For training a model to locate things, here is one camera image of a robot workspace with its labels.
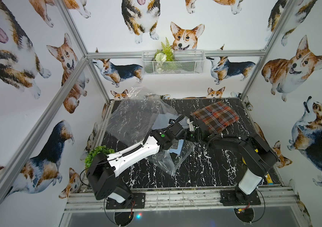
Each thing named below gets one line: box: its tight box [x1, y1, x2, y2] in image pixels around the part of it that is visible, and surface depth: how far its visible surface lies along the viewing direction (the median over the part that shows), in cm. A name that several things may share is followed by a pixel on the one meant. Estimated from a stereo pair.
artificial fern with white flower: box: [154, 36, 176, 74], surface depth 85 cm
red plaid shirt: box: [189, 101, 240, 134], surface depth 108 cm
